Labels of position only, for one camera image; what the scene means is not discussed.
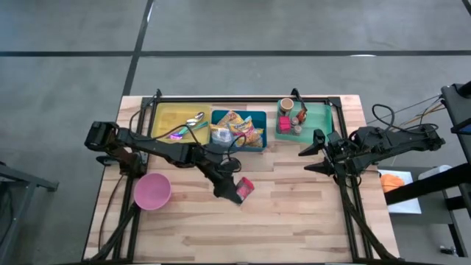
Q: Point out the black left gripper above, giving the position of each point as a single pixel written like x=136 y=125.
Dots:
x=222 y=180

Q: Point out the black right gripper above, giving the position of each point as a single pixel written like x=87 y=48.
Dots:
x=340 y=152

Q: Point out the small glass spice jar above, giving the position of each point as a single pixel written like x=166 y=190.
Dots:
x=297 y=129
x=294 y=120

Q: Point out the red cube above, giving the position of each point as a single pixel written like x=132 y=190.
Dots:
x=284 y=124

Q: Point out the jar with brown lid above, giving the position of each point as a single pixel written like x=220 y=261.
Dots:
x=286 y=106

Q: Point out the yellow ramen noodle pack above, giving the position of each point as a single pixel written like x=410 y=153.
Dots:
x=257 y=138

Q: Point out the ramen pack with grey print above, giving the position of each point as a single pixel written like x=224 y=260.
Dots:
x=221 y=135

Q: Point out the creamy chicken ramen pack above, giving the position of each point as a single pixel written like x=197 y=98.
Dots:
x=229 y=118

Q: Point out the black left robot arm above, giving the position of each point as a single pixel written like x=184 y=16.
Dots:
x=154 y=147

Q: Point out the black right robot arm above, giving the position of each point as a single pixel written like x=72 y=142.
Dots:
x=397 y=143

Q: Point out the green translucent plastic bin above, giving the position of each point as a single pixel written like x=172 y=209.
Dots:
x=316 y=117

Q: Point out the blue plastic bin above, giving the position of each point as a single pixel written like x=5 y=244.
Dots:
x=259 y=119

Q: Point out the orange object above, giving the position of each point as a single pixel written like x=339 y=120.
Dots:
x=392 y=183

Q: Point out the pink bowl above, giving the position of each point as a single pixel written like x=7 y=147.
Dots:
x=152 y=191

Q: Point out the white paper sheet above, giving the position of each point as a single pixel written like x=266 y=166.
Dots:
x=406 y=206

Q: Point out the yellow translucent plastic bin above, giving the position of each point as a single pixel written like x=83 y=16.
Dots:
x=165 y=117

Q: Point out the grey box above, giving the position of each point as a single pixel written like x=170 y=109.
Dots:
x=434 y=172

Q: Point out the black metal stand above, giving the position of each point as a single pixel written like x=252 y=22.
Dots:
x=456 y=110

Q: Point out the small black floor object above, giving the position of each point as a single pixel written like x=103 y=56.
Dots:
x=447 y=251

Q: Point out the grey metal table frame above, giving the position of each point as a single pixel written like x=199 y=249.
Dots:
x=25 y=181

